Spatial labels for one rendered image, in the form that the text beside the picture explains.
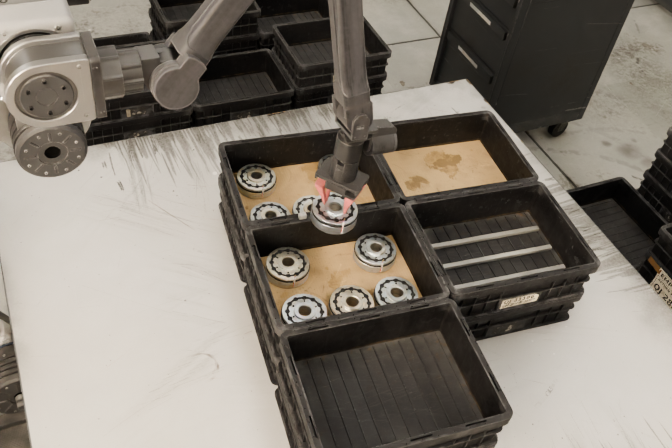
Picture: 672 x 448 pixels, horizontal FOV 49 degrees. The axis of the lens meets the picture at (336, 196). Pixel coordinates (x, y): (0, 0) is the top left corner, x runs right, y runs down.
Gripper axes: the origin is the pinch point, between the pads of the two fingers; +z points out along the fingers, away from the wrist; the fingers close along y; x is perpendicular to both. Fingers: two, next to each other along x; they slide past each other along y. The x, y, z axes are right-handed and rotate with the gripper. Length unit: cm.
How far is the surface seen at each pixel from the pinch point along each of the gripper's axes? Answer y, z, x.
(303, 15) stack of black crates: 89, 63, -167
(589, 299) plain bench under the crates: -63, 31, -39
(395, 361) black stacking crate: -25.8, 21.4, 14.6
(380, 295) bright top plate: -16.0, 18.1, 2.4
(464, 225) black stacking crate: -25.2, 19.6, -33.0
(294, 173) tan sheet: 21.5, 21.0, -25.4
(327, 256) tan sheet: 0.5, 21.2, -4.0
